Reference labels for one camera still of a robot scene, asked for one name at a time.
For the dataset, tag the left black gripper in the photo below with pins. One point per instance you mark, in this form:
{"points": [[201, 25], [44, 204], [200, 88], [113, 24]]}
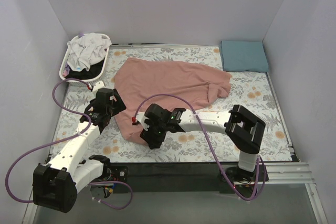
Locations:
{"points": [[115, 103]]}

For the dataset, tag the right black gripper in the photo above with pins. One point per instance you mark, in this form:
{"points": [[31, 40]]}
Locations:
{"points": [[151, 138]]}

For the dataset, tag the pink printed t shirt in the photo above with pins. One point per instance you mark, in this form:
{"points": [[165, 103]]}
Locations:
{"points": [[170, 84]]}

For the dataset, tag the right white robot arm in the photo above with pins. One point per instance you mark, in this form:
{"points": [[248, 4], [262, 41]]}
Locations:
{"points": [[245, 129]]}

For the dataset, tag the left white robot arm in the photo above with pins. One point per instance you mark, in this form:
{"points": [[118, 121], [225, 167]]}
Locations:
{"points": [[57, 184]]}

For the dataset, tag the black garment in basket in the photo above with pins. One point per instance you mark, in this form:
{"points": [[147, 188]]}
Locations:
{"points": [[92, 73]]}

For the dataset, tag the white crumpled garment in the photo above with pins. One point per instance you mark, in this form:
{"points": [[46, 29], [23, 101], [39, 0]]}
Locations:
{"points": [[87, 51]]}

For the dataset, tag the folded teal t shirt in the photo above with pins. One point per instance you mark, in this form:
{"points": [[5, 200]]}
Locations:
{"points": [[240, 56]]}

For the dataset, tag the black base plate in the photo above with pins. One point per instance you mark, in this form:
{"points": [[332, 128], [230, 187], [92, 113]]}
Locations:
{"points": [[181, 177]]}

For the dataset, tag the aluminium frame rail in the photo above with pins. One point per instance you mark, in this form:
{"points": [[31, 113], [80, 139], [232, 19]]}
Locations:
{"points": [[292, 173]]}

